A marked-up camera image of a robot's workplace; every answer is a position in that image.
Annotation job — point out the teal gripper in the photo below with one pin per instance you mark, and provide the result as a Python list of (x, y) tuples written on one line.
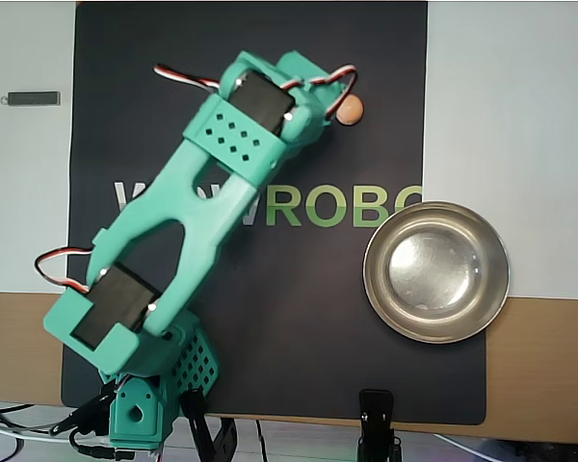
[(328, 107)]

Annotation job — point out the tan ball with black base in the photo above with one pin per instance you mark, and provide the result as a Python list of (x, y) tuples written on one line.
[(352, 111)]

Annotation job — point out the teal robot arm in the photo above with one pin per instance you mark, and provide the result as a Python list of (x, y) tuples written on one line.
[(192, 192)]

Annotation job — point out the metal bowl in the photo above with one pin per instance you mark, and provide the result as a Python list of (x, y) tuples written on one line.
[(438, 269)]

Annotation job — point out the black mat with WOWROBO print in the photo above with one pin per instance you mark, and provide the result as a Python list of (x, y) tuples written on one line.
[(294, 289)]

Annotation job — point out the grey USB stick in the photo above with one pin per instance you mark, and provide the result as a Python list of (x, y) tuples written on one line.
[(31, 98)]

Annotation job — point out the black table clamp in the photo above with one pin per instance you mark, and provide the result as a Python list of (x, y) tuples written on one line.
[(84, 411), (195, 418)]

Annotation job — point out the black camera stand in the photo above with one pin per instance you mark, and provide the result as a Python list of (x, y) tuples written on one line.
[(375, 409)]

